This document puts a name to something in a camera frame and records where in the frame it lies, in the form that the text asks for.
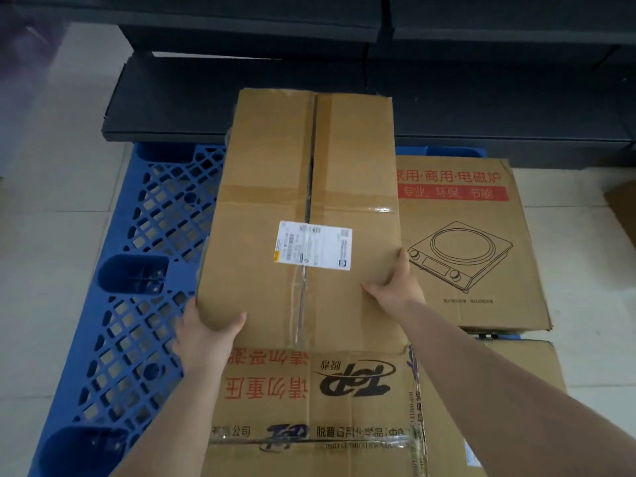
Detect cardboard box with cooker drawing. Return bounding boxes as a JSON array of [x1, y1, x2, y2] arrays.
[[395, 155, 554, 338]]

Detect cardboard box, red black print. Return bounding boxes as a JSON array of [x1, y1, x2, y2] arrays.
[[201, 343, 431, 477]]

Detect taped cardboard box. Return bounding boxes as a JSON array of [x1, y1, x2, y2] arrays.
[[196, 88, 411, 354]]

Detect person's right forearm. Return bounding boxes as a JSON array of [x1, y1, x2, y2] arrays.
[[394, 295, 636, 477]]

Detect brown cardboard piece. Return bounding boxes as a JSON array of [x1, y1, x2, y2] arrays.
[[604, 181, 636, 235]]

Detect plain brown cardboard box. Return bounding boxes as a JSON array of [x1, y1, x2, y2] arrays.
[[420, 340, 570, 477]]

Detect person's left hand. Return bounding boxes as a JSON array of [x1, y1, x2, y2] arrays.
[[174, 296, 247, 369]]

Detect blue plastic pallet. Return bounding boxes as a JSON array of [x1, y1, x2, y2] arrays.
[[27, 141, 523, 477]]

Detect person's left forearm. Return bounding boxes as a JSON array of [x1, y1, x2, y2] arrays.
[[110, 352, 234, 477]]

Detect person's right hand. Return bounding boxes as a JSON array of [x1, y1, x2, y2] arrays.
[[361, 247, 428, 319]]

